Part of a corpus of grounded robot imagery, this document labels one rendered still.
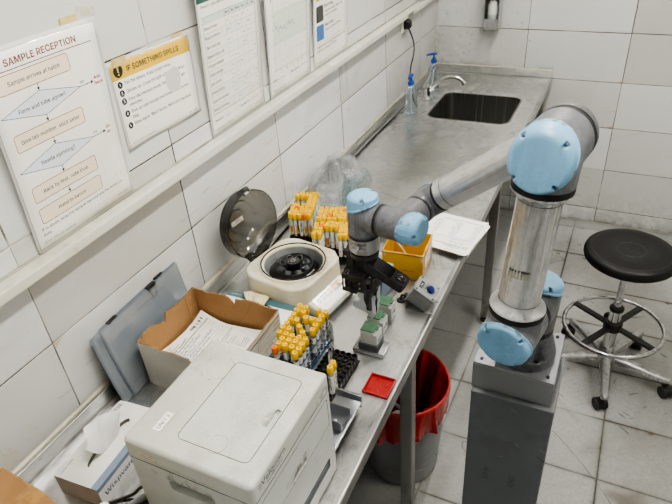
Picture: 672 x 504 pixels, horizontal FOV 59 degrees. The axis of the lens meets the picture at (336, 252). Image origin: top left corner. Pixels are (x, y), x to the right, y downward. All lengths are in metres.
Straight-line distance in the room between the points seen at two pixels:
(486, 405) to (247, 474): 0.74
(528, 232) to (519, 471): 0.78
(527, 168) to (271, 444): 0.65
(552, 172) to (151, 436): 0.83
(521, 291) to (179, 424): 0.70
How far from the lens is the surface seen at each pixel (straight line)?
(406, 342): 1.67
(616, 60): 3.65
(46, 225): 1.40
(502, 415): 1.59
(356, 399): 1.46
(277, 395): 1.14
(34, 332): 1.45
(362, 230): 1.37
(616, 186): 3.91
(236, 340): 1.64
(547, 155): 1.07
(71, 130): 1.40
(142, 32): 1.57
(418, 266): 1.85
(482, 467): 1.77
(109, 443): 1.51
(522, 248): 1.18
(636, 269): 2.47
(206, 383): 1.20
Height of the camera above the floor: 2.00
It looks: 34 degrees down
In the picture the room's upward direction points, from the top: 5 degrees counter-clockwise
